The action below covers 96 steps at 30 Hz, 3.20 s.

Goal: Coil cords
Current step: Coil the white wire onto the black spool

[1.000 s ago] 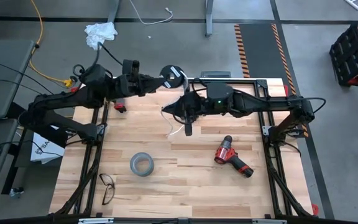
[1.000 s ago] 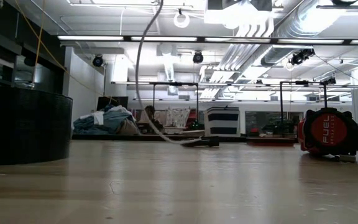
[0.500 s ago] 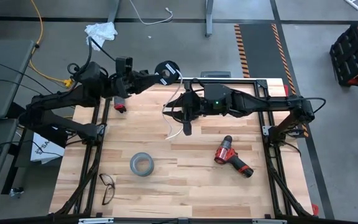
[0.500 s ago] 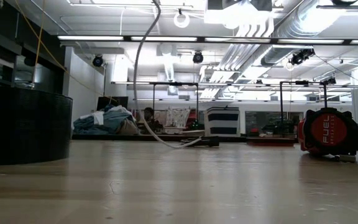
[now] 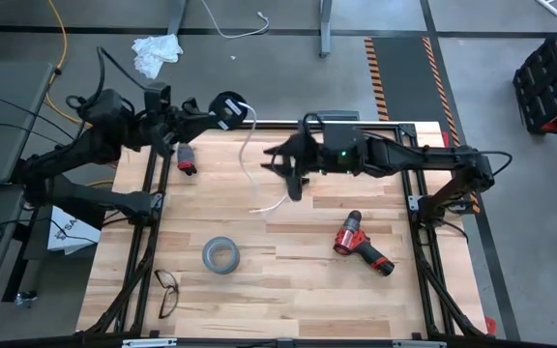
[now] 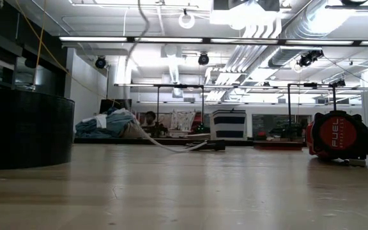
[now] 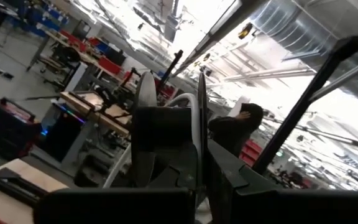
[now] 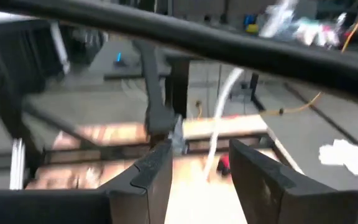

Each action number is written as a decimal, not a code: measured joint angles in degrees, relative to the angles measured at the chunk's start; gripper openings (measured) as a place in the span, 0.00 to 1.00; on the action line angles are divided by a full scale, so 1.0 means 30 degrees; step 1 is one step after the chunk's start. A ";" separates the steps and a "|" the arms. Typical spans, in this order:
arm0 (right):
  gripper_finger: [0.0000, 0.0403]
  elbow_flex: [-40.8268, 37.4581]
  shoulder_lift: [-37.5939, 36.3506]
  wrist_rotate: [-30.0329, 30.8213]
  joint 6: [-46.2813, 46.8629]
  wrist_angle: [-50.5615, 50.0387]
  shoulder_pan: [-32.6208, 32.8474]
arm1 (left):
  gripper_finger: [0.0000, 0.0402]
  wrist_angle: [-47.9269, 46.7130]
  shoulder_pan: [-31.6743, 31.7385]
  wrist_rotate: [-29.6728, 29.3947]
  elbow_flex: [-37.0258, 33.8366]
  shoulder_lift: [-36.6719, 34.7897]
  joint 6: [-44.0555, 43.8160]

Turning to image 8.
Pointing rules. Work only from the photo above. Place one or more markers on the grey red utility knife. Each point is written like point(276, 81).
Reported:
point(224, 165)

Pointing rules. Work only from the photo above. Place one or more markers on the black aluminium table frame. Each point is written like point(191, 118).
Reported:
point(11, 124)

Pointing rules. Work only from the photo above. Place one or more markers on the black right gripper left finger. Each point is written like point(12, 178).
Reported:
point(135, 202)

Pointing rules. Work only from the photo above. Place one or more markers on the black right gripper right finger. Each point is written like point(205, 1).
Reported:
point(275, 202)

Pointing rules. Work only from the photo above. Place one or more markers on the white crumpled cloth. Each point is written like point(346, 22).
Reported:
point(346, 155)

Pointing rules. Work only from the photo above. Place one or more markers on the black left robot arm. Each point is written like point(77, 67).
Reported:
point(154, 93)

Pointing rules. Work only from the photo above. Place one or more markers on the white post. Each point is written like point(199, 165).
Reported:
point(60, 46)

